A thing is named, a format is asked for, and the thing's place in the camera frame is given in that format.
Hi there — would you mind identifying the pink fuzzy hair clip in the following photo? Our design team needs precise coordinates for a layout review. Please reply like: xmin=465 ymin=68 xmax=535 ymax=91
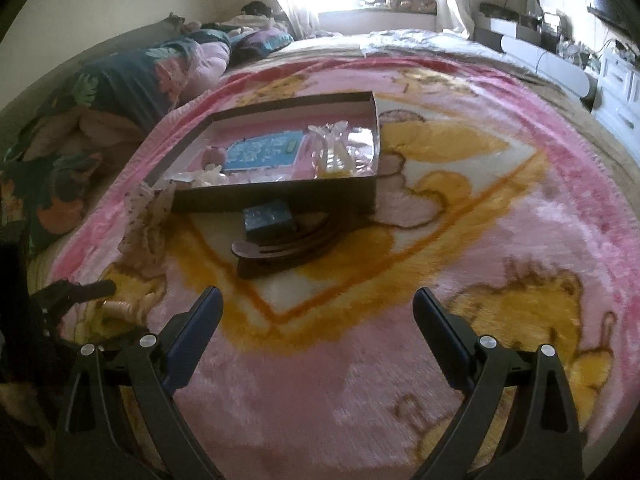
xmin=201 ymin=146 xmax=227 ymax=169

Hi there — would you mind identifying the white drawer cabinet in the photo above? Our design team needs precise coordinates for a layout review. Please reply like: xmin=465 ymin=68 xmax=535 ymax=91
xmin=592 ymin=51 xmax=640 ymax=164

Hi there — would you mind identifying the shallow black cardboard box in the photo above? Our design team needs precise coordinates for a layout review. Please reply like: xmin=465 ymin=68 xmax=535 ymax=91
xmin=144 ymin=92 xmax=381 ymax=214

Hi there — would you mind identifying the beige dotted fabric bow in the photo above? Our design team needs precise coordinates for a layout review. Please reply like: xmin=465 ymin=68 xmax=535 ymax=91
xmin=117 ymin=182 xmax=176 ymax=278

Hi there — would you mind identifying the white bed footboard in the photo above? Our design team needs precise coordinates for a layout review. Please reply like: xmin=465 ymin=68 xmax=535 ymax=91
xmin=473 ymin=10 xmax=597 ymax=108

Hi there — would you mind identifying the purple pillow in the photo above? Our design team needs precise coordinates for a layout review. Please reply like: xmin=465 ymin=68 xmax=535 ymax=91
xmin=231 ymin=28 xmax=295 ymax=65

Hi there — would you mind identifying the small blue box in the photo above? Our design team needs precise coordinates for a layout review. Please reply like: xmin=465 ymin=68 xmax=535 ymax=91
xmin=243 ymin=200 xmax=296 ymax=243

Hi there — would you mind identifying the pink bear fleece blanket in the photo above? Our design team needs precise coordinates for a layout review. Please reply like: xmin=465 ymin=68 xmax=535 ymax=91
xmin=29 ymin=58 xmax=639 ymax=479

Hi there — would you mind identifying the dark floral duvet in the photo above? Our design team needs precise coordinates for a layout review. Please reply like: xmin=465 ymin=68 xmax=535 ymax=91
xmin=1 ymin=29 xmax=231 ymax=257

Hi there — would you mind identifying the clear butterfly hair claw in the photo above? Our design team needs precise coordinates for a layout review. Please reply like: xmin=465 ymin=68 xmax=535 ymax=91
xmin=307 ymin=120 xmax=355 ymax=179

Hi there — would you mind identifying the dark brown headband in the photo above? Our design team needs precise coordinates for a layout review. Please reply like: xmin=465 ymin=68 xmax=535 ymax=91
xmin=231 ymin=214 xmax=352 ymax=280

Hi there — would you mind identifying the pearl white hair clip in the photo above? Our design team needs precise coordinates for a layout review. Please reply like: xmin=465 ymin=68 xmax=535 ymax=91
xmin=98 ymin=297 xmax=154 ymax=326

